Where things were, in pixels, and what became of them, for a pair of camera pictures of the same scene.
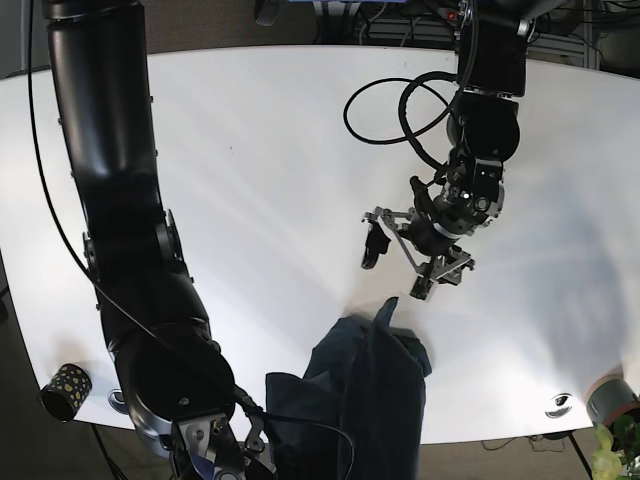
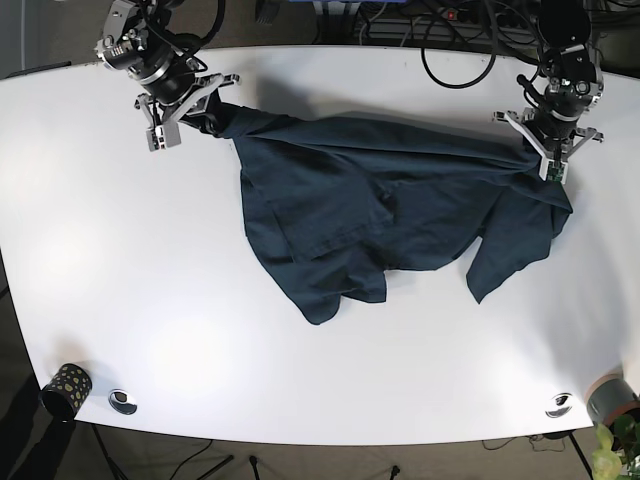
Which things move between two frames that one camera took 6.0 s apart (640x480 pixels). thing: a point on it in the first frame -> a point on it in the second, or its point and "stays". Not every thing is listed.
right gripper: x=433 y=250 -> x=552 y=139
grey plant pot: x=609 y=398 stays
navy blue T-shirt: x=358 y=410 -> x=333 y=202
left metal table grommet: x=116 y=400 stays
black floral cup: x=66 y=391 stays
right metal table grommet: x=559 y=405 stays
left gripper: x=225 y=440 -> x=181 y=96
